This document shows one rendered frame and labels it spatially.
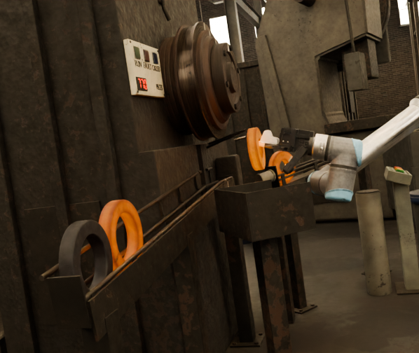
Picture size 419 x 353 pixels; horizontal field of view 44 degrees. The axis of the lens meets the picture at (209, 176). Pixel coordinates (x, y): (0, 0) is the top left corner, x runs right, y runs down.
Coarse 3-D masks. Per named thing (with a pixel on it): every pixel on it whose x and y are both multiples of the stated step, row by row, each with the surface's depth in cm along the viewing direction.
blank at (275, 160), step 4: (276, 152) 251; (280, 152) 250; (284, 152) 252; (288, 152) 253; (272, 156) 250; (276, 156) 248; (280, 156) 250; (284, 156) 252; (288, 156) 253; (292, 156) 255; (272, 160) 248; (276, 160) 248; (280, 160) 250; (284, 160) 253; (288, 160) 253; (272, 164) 247; (276, 164) 248; (284, 164) 255; (280, 172) 250; (292, 172) 254; (280, 176) 249; (292, 176) 254; (288, 180) 252
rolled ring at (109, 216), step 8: (112, 200) 128; (120, 200) 126; (104, 208) 124; (112, 208) 123; (120, 208) 125; (128, 208) 130; (104, 216) 121; (112, 216) 121; (128, 216) 131; (136, 216) 133; (104, 224) 120; (112, 224) 121; (128, 224) 133; (136, 224) 133; (112, 232) 120; (128, 232) 134; (136, 232) 133; (112, 240) 120; (128, 240) 134; (136, 240) 133; (112, 248) 119; (128, 248) 133; (136, 248) 132; (112, 256) 120; (120, 256) 122; (128, 256) 130; (120, 264) 122
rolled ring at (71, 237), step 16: (80, 224) 107; (96, 224) 113; (64, 240) 104; (80, 240) 105; (96, 240) 114; (64, 256) 102; (80, 256) 104; (96, 256) 116; (64, 272) 102; (80, 272) 104; (96, 272) 116
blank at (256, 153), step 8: (256, 128) 185; (248, 136) 182; (256, 136) 183; (248, 144) 181; (256, 144) 180; (248, 152) 181; (256, 152) 180; (264, 152) 193; (256, 160) 181; (264, 160) 191; (256, 168) 185; (264, 168) 189
